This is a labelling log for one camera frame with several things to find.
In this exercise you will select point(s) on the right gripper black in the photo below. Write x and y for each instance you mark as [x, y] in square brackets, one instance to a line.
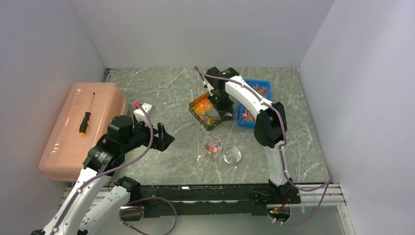
[222, 109]

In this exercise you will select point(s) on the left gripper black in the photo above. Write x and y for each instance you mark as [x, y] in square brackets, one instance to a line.
[164, 139]

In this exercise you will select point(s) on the clear plastic cup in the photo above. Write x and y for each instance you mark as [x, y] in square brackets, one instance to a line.
[212, 146]

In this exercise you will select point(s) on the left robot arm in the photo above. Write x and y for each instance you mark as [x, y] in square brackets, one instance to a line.
[76, 216]

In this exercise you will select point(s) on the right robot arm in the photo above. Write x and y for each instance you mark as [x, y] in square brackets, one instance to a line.
[270, 125]

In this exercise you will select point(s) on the candy tin with gummies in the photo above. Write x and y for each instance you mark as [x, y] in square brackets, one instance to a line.
[199, 109]

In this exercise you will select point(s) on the blue bin of lollipops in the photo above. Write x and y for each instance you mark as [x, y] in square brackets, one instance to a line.
[246, 118]

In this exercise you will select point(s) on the clear round lid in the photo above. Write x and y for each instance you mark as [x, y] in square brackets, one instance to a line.
[232, 155]

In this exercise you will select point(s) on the yellow black screwdriver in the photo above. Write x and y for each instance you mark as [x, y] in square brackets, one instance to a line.
[83, 129]

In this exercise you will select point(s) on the pink plastic storage box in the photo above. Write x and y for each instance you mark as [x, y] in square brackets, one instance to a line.
[66, 149]

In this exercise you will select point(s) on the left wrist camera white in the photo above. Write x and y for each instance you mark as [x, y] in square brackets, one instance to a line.
[142, 110]

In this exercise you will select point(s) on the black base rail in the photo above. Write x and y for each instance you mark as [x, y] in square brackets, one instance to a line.
[253, 199]

